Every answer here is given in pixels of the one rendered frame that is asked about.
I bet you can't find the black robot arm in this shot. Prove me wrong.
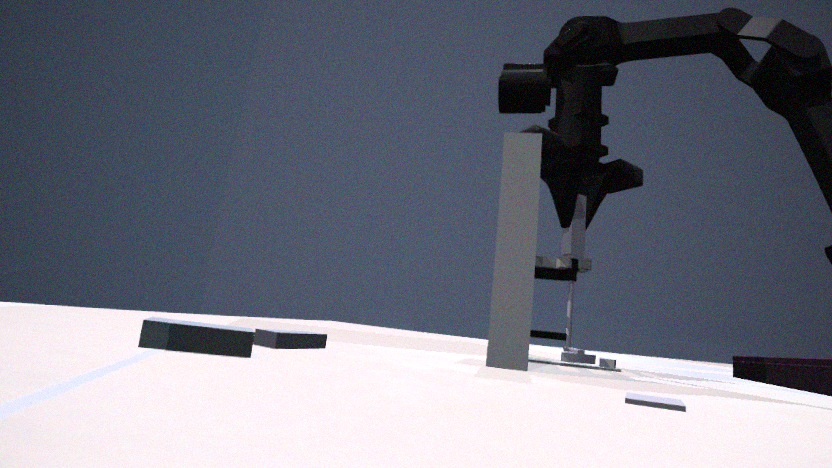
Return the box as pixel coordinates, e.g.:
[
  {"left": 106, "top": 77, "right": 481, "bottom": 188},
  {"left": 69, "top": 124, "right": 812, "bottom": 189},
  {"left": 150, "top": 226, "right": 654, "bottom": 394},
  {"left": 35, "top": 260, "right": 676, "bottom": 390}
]
[{"left": 498, "top": 7, "right": 832, "bottom": 212}]

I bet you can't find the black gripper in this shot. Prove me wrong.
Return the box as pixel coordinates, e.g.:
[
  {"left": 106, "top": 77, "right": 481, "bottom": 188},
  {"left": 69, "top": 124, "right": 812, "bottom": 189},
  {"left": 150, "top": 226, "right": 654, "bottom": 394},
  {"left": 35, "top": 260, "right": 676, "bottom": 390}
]
[{"left": 520, "top": 100, "right": 643, "bottom": 231}]

